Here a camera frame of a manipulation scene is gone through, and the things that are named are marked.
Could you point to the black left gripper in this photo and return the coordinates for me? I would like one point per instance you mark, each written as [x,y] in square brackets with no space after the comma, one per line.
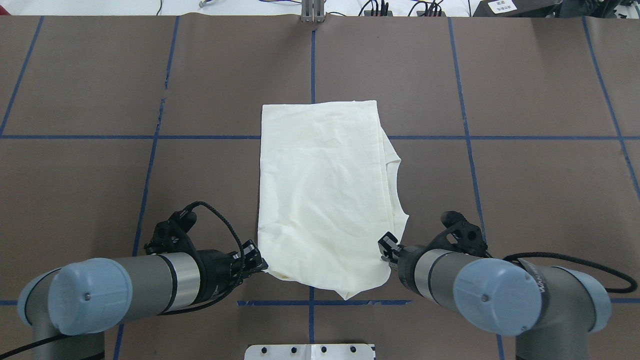
[216,272]

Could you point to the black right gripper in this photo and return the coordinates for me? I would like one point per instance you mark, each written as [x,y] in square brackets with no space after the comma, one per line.
[406,261]

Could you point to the cream long-sleeve cat shirt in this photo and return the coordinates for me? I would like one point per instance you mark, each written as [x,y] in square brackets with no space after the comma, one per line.
[328,191]

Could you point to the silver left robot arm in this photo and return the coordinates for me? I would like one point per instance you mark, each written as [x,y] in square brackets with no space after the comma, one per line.
[70,308]

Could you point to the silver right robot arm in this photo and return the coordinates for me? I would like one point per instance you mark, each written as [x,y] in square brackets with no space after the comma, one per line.
[549,310]

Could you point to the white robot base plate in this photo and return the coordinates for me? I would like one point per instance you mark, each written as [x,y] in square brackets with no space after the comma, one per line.
[326,351]

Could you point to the aluminium frame post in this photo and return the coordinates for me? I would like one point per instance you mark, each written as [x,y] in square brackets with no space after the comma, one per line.
[313,11]

